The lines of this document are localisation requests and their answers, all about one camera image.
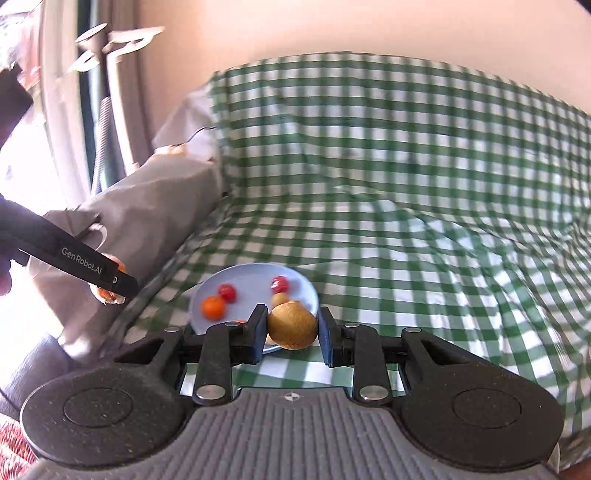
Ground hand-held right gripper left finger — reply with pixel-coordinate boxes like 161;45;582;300
113;304;269;407

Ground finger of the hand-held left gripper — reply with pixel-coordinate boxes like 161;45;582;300
96;256;139;298

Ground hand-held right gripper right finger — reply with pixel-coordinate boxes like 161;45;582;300
318;306;476;407

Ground orange tangerine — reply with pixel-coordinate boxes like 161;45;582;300
90;253;127;306

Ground light blue plate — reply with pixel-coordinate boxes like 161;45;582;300
189;263;319;355

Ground large orange persimmon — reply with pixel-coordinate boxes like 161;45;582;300
202;296;228;321

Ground grey sofa cover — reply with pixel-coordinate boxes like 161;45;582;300
28;90;225;356

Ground dark grey cloth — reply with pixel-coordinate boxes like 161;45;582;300
0;335;75;416

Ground green checkered cloth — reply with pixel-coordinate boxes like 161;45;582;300
108;53;591;467

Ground red patterned rug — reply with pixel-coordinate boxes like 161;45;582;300
0;415;35;464

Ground grey ribbed hose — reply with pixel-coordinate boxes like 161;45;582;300
91;95;116;195

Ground white window frame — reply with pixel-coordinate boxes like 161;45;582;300
41;0;153;199

